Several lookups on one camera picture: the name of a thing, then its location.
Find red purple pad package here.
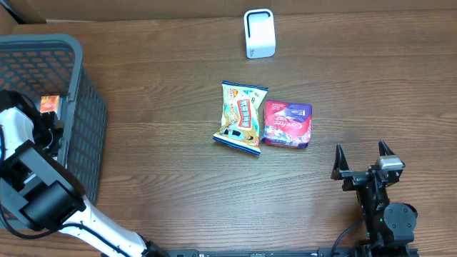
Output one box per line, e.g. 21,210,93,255
262,99,313,148

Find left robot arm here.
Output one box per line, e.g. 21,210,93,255
1,90,166,256

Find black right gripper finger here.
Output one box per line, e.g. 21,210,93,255
378,140,394,156
331,144,349,180

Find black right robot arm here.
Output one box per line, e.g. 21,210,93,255
328,140,419,257

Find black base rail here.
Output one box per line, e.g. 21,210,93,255
166,248,419,257

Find yellow snack bag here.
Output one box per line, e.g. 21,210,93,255
213,81,268,156

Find grey plastic shopping basket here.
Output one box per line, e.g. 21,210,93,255
1,34,108,203

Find white barcode scanner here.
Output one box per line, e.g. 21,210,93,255
243,9,276,59

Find small orange box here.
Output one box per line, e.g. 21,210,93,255
40,95,61,114

